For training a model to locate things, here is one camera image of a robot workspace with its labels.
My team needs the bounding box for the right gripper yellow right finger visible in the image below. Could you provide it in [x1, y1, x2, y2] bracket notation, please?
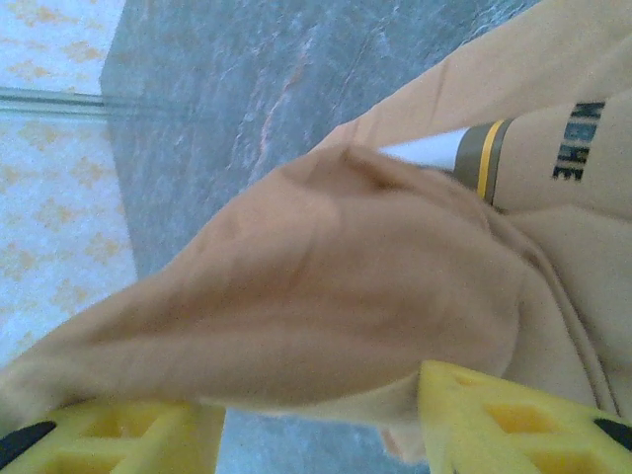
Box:
[418, 358, 632, 474]

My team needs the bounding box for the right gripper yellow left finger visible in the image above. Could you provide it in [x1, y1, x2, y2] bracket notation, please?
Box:
[0, 399, 226, 474]

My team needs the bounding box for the tan t-shirt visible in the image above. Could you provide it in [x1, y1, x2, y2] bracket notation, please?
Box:
[0, 0, 632, 465]

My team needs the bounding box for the aluminium frame post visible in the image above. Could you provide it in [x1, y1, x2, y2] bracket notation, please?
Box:
[0, 87, 109, 116]

